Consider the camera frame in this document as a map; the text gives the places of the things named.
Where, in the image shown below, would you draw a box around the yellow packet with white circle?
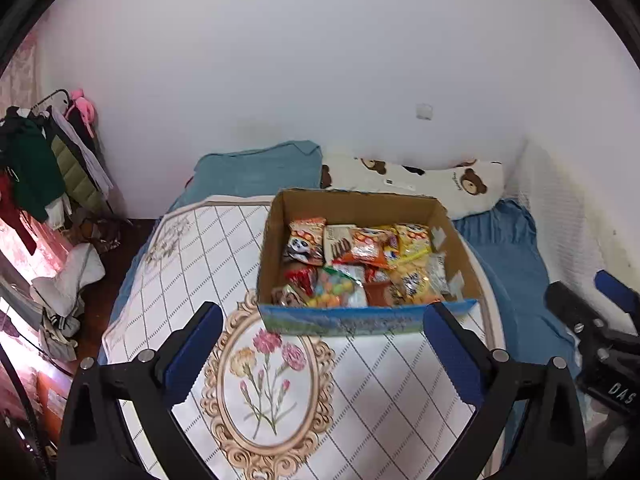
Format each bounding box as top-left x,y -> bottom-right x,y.
389,260 -> 432,306

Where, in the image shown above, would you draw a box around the red snack packet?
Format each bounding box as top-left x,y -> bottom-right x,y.
285,266 -> 319,297

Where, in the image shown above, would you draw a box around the olive puffer vest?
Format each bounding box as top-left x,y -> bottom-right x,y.
50,135 -> 97,207

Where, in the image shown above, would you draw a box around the black clothes rack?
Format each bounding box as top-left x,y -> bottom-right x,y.
29,88 -> 117,223

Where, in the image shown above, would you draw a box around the white striped shoes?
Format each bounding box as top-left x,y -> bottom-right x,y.
39,309 -> 82,362

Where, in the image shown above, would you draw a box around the brown cup snack packet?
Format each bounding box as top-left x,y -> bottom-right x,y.
363,280 -> 392,307

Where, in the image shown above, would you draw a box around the pale grey garment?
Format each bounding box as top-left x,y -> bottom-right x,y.
50,106 -> 116,202

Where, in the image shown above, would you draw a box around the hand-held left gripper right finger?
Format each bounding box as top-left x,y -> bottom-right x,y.
422,301 -> 588,480

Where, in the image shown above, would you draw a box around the brown bag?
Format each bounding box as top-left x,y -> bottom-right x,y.
75,217 -> 124,254

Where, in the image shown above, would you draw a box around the red garment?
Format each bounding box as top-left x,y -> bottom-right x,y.
0,174 -> 38,257

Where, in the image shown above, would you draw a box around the bear print pillow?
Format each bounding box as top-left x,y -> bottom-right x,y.
320,154 -> 505,220

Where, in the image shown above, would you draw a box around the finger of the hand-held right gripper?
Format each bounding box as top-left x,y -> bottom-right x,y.
544,281 -> 607,347
594,269 -> 640,319

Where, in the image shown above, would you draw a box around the dark green garment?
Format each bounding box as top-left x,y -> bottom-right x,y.
0,109 -> 67,222

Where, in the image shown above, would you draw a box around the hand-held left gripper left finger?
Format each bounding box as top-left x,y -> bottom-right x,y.
55,301 -> 224,480

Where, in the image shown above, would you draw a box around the white clothes pile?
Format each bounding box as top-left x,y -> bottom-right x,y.
30,244 -> 107,317

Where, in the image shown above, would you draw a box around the floral printed tablecloth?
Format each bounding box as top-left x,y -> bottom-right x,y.
102,195 -> 507,480

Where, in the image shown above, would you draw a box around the white textured cloth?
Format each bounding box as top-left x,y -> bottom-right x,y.
500,137 -> 640,342

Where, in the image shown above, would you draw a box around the orange panda snack packet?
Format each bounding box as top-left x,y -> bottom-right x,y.
283,218 -> 327,266

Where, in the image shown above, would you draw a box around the teal pillow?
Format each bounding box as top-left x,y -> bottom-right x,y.
192,140 -> 324,202

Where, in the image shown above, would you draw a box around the cardboard box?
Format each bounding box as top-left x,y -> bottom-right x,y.
256,188 -> 484,335

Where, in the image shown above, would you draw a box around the beige chocolate biscuit box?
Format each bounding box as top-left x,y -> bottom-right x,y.
323,224 -> 357,265

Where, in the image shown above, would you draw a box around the yellow panda snack packet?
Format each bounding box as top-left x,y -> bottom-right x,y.
395,223 -> 432,262

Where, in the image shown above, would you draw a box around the clear white snack packet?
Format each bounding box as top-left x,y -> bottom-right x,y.
425,253 -> 449,295

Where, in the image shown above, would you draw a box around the small brown snack packet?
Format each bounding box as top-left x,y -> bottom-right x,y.
272,285 -> 307,309

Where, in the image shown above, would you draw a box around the colourful candy bag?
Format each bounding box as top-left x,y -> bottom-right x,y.
307,266 -> 369,310

